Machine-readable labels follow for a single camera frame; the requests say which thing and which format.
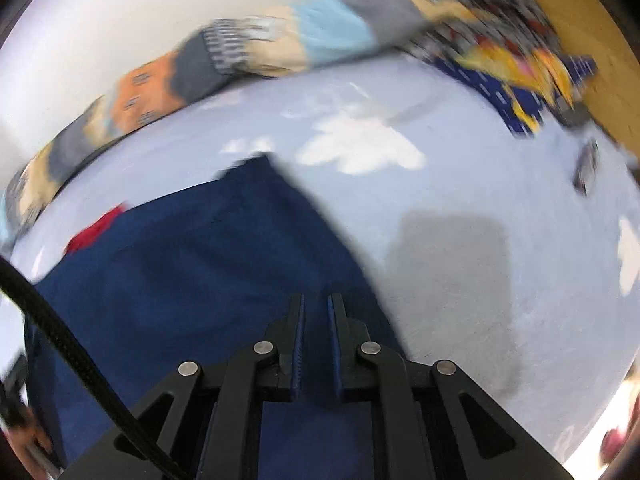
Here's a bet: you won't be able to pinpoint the patchwork quilt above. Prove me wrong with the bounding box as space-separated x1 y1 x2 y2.
0 0 481 246

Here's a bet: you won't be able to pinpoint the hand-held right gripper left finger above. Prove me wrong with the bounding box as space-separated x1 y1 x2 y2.
65 293 306 480

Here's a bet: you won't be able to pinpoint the black braided cable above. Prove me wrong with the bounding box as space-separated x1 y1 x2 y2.
0 255 188 480

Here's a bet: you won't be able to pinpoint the yellow and blue patterned cloth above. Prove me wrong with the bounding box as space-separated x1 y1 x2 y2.
405 0 601 138

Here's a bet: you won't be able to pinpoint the black eyeglasses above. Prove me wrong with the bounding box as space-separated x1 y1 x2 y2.
572 137 601 196

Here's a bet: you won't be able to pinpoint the navy jacket with red collar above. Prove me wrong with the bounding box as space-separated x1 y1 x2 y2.
25 152 406 480

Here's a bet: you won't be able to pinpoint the light blue cloud bed sheet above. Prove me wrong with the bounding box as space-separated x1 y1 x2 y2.
0 45 640 466

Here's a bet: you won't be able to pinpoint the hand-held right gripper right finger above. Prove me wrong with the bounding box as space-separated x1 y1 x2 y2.
327 293 571 480

